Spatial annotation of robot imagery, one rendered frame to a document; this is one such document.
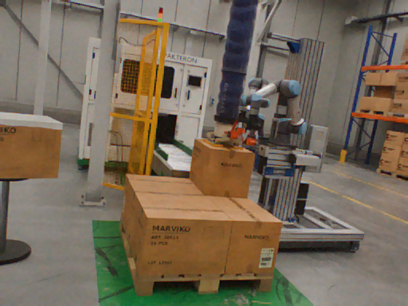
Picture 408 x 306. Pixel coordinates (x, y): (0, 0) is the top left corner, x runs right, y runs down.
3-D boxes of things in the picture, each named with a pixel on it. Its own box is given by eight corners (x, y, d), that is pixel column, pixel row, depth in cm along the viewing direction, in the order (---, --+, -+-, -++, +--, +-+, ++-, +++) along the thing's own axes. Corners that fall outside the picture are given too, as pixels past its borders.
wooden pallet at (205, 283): (119, 229, 360) (120, 214, 357) (216, 231, 393) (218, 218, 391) (136, 296, 248) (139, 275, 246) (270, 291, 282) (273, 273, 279)
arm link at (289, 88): (294, 127, 351) (284, 76, 319) (309, 131, 342) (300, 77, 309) (288, 135, 345) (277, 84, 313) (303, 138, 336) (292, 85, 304)
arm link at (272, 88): (274, 76, 328) (240, 95, 298) (285, 77, 321) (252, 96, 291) (275, 89, 333) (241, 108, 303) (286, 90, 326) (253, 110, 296)
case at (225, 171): (188, 178, 373) (194, 138, 366) (226, 181, 384) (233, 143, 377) (203, 194, 316) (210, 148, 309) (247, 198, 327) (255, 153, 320)
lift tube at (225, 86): (210, 119, 348) (228, 1, 331) (232, 122, 355) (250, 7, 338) (218, 122, 328) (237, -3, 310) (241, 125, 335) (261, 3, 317)
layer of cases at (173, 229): (121, 214, 357) (126, 174, 351) (218, 218, 390) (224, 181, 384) (139, 275, 246) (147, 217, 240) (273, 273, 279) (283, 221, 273)
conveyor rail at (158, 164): (136, 149, 591) (137, 137, 588) (139, 149, 593) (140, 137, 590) (168, 188, 376) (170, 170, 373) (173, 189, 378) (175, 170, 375)
